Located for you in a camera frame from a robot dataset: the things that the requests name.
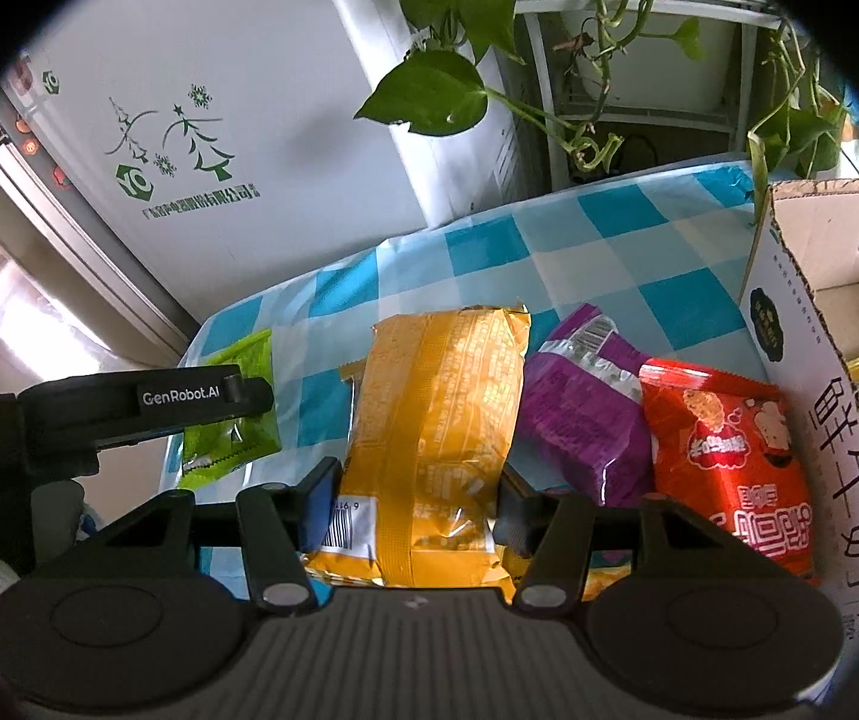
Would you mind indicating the small green snack packet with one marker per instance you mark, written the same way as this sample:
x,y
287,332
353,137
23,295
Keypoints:
x,y
249,360

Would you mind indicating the cardboard box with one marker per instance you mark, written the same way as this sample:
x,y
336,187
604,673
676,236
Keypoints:
x,y
797,360

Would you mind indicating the grey door frame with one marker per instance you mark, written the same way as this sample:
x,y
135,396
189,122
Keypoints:
x,y
62,240

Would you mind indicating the white metal plant stand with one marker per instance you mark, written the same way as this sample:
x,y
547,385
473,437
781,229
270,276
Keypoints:
x,y
707,90

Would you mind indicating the pothos plant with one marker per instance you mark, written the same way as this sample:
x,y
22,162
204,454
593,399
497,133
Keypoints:
x,y
437,90

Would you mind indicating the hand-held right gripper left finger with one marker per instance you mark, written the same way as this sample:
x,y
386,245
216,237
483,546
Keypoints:
x,y
321,510

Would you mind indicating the purple snack packet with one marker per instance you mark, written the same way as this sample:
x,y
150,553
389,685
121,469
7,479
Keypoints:
x,y
579,427

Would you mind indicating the white freezer with tree print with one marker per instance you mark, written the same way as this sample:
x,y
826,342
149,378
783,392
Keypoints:
x,y
272,90

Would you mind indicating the red snack packet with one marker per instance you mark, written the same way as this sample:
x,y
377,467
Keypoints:
x,y
722,465

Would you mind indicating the large yellow waffle packet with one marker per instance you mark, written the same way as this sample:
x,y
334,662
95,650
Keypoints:
x,y
429,427

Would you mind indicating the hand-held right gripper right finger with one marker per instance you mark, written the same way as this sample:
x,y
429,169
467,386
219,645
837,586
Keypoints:
x,y
519,521

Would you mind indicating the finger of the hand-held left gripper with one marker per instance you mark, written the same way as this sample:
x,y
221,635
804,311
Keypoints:
x,y
253,399

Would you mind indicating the blue checkered tablecloth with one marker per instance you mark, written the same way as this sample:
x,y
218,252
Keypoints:
x,y
564,240

